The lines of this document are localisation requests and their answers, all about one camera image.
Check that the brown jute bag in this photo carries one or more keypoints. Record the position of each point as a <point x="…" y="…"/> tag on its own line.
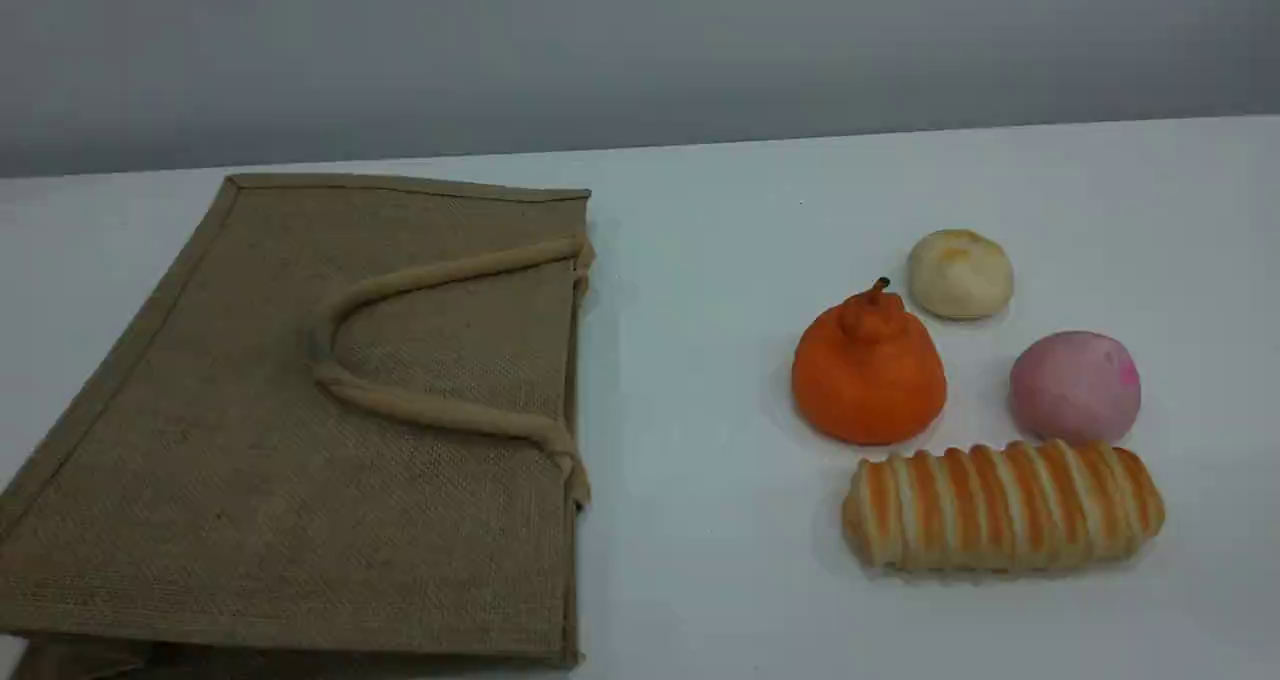
<point x="250" y="460"/>

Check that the pink round bun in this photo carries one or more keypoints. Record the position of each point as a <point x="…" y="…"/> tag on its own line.
<point x="1075" y="388"/>

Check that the orange fruit with stem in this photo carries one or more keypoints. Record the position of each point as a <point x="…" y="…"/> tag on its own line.
<point x="868" y="380"/>

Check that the striped long bread roll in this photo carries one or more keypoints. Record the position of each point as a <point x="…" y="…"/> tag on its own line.
<point x="1000" y="508"/>

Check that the cream round bun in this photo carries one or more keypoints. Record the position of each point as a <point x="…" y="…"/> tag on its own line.
<point x="960" y="275"/>

